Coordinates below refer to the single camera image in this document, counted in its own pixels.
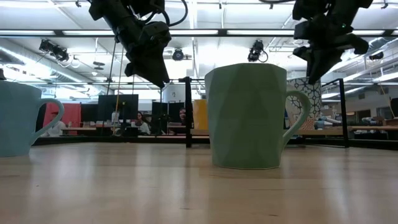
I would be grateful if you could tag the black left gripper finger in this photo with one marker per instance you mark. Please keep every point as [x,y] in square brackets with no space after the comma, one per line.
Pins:
[131,70]
[152,71]

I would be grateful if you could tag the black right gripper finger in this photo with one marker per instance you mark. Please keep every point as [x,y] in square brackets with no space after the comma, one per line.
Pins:
[320,62]

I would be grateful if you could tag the blue white patterned mug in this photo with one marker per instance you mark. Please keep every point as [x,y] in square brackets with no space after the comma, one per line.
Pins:
[312,99]

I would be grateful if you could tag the plain yellow mug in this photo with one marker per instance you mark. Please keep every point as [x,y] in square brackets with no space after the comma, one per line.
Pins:
[200,115]

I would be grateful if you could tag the green faceted mug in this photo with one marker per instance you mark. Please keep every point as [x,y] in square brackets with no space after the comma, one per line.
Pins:
[245,118]

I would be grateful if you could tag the light blue faceted mug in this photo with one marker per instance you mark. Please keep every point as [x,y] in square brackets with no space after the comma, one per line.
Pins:
[15,118]

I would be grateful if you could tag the white round column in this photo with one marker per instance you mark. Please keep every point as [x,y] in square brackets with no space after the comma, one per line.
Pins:
[175,95]

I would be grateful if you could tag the black room divider panel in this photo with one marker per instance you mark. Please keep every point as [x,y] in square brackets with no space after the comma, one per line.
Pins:
[160,109]

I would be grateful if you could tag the black monitor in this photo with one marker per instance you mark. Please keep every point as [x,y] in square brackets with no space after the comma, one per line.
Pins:
[118,107]

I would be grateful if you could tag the person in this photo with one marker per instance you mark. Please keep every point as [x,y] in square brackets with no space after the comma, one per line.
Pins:
[56,127]
[182,116]
[142,124]

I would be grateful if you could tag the black ceiling fixture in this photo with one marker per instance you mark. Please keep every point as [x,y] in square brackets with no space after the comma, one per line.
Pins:
[376,56]

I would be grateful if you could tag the red partition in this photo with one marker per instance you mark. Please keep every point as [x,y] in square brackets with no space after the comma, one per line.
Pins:
[71,115]

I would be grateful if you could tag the black ceiling spotlight cluster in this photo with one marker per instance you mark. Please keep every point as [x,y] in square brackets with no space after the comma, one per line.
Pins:
[54,51]

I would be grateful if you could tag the wooden top workbench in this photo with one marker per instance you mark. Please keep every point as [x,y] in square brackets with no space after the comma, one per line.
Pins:
[367,128]

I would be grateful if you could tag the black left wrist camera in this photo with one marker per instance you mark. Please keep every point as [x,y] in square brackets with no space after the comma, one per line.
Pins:
[158,32]

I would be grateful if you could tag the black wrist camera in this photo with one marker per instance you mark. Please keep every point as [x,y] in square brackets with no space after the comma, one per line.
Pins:
[158,32]
[311,9]

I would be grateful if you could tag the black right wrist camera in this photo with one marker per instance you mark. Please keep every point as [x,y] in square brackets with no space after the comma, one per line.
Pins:
[311,9]

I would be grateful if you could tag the round black ceiling camera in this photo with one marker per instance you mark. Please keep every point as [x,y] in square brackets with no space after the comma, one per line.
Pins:
[178,54]

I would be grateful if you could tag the black overhead camera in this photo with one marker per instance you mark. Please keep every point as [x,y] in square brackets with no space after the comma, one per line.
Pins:
[256,51]

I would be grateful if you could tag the black overhead frame beam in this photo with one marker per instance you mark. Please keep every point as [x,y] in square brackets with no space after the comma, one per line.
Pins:
[222,32]

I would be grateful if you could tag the black table edge rail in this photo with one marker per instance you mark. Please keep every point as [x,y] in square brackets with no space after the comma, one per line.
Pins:
[93,140]

